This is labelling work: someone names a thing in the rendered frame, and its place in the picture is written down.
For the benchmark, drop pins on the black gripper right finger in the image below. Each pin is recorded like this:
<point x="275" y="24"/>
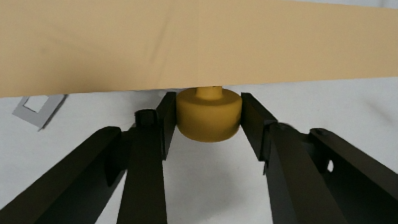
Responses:
<point x="365" y="189"/>

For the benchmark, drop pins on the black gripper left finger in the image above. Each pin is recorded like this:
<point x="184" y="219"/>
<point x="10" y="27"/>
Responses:
<point x="77" y="188"/>

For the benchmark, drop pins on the yellow door knob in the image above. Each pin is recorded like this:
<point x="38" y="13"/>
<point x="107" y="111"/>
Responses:
<point x="208" y="114"/>

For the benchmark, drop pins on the grey square plate with square hole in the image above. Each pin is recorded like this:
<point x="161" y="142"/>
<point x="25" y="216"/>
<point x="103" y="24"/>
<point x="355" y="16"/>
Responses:
<point x="38" y="119"/>

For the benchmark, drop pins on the tan wooden board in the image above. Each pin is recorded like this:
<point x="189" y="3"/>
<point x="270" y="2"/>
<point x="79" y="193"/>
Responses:
<point x="53" y="47"/>

